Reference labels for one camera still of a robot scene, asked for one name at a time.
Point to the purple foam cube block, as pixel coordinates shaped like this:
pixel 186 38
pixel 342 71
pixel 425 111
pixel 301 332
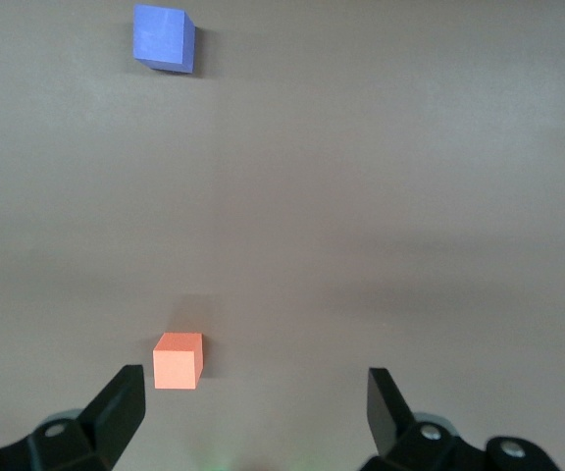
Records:
pixel 162 36

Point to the orange foam cube block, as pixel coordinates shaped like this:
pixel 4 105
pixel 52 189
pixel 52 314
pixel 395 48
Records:
pixel 174 368

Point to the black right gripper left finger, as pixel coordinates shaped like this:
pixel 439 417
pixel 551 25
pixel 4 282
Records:
pixel 111 417

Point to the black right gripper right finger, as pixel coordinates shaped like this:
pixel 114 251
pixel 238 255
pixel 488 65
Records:
pixel 390 417

